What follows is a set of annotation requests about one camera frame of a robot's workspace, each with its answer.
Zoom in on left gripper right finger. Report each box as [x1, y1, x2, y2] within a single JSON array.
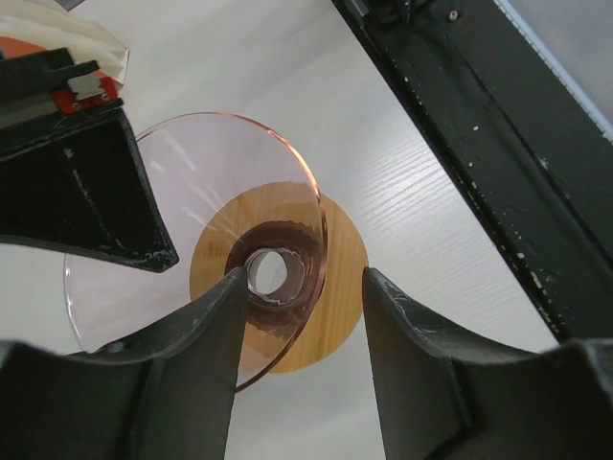
[[362, 268, 612, 459]]

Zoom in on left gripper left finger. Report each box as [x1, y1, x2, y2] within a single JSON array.
[[1, 268, 248, 459]]

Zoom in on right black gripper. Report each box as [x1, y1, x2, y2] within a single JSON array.
[[1, 48, 179, 273]]

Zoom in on pink glass dripper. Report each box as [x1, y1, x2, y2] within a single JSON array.
[[62, 111, 329, 395]]

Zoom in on wooden ring holder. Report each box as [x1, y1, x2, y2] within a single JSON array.
[[189, 181, 369, 387]]

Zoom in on white paper coffee filters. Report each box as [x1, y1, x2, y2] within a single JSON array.
[[1, 1, 129, 85]]

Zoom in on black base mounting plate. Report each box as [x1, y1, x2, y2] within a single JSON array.
[[336, 1, 612, 341]]

